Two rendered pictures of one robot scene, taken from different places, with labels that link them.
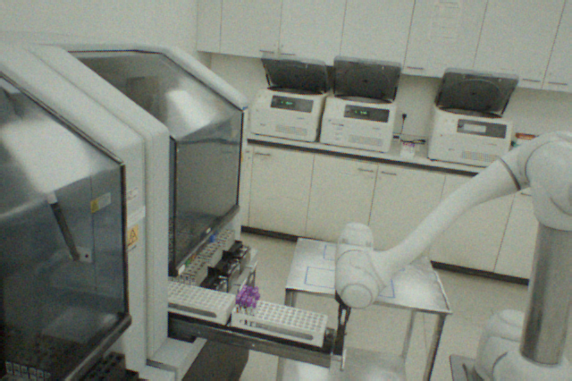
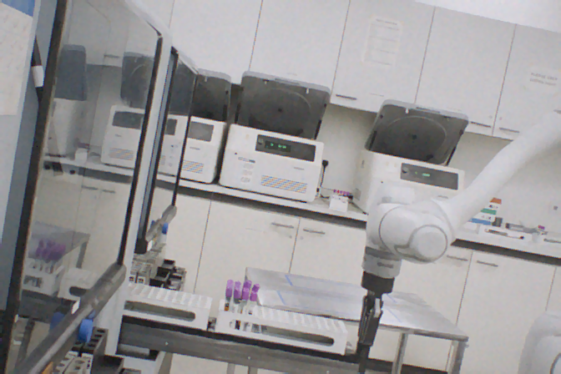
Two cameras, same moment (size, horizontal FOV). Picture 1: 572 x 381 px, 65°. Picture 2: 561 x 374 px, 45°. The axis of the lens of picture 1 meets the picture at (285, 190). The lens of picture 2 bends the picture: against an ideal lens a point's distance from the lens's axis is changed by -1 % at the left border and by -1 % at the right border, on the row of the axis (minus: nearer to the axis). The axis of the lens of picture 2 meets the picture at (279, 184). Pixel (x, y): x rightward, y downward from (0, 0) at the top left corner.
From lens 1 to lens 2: 0.66 m
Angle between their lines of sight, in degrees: 21
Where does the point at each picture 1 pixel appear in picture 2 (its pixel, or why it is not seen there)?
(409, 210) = not seen: hidden behind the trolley
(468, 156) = not seen: hidden behind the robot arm
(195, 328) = (160, 337)
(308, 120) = (206, 151)
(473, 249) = (420, 340)
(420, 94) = (346, 136)
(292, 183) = (175, 243)
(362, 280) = (436, 221)
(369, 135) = (289, 177)
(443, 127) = (384, 172)
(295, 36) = (189, 40)
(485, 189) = (543, 139)
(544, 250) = not seen: outside the picture
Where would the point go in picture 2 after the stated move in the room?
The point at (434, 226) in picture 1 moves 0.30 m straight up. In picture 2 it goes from (498, 174) to (529, 37)
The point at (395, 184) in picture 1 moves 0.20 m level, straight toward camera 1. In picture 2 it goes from (321, 247) to (324, 254)
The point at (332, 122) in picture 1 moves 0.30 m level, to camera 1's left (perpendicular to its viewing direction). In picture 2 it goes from (240, 157) to (187, 148)
